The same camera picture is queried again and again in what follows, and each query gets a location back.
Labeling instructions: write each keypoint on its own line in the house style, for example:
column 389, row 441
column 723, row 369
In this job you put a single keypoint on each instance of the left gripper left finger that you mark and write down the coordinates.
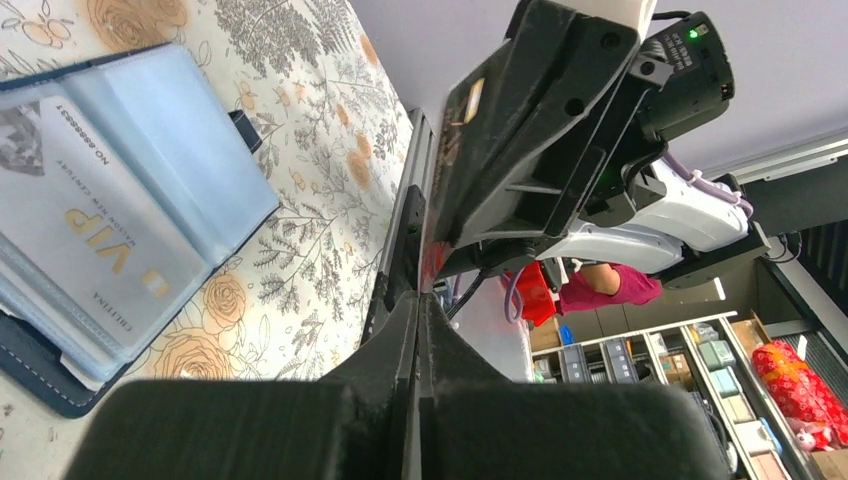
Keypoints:
column 352, row 423

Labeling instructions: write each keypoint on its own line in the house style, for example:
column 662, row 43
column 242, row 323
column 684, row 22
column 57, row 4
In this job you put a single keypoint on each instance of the blue leather card holder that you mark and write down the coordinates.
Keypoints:
column 157, row 112

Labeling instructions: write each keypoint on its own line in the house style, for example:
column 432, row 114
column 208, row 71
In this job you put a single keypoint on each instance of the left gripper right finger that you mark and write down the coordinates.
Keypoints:
column 478, row 424

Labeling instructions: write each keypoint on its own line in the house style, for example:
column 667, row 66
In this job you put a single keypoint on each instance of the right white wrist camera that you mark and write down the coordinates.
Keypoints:
column 635, row 14

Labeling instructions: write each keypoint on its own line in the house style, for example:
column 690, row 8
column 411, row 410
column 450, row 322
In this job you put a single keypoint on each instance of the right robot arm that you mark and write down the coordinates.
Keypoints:
column 679, row 228

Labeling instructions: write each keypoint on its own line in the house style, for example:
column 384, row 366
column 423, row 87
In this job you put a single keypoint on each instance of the silver VIP card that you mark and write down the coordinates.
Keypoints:
column 74, row 210

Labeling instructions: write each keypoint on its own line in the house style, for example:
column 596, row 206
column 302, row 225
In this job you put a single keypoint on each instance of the floral table mat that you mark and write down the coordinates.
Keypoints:
column 290, row 304

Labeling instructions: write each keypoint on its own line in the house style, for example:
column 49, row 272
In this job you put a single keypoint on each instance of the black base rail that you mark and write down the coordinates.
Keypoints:
column 399, row 261

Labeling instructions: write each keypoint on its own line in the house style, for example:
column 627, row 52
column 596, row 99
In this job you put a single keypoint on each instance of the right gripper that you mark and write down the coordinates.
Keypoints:
column 572, row 111

